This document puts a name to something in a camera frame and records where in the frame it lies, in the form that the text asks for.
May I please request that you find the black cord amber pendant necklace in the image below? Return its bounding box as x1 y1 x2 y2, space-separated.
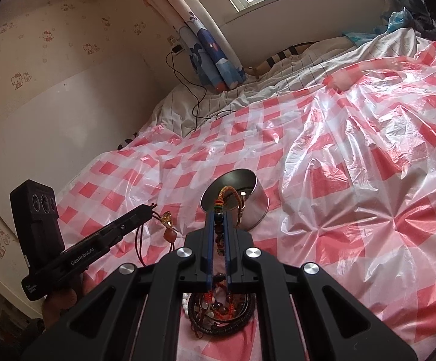
135 202 185 267

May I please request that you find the red braided bracelet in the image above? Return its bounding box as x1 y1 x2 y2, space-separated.
211 185 247 230

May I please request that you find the person left hand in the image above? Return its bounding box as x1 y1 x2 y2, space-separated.
42 288 78 329

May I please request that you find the white headboard panel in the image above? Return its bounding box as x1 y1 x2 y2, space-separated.
0 53 166 229

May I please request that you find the round metal tin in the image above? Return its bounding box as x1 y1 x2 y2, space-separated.
201 169 269 231

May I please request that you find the red white checkered plastic sheet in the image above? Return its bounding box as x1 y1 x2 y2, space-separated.
57 42 436 359

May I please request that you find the white bed quilt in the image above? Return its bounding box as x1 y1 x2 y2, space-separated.
149 29 430 137

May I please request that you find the blue cartoon curtain left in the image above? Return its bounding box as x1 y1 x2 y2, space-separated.
179 11 245 93

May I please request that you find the striped pillow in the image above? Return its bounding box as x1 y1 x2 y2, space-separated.
244 42 314 78

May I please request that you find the blue plastic bag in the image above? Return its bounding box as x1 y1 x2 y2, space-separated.
343 8 413 47

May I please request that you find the black charger cable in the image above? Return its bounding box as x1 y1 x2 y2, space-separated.
165 44 238 129

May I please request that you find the wall power socket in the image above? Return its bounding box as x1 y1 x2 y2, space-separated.
167 36 184 55

